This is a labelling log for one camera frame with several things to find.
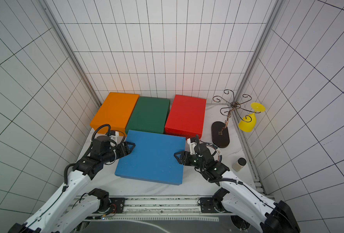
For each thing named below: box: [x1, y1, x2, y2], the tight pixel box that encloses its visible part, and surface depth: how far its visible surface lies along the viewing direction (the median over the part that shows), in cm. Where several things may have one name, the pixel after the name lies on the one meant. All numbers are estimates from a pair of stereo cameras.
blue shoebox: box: [114, 129, 186, 186], surface depth 74 cm
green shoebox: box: [125, 96, 171, 135], surface depth 97 cm
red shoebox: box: [164, 94, 207, 140], surface depth 100 cm
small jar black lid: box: [232, 157, 247, 172], surface depth 81 cm
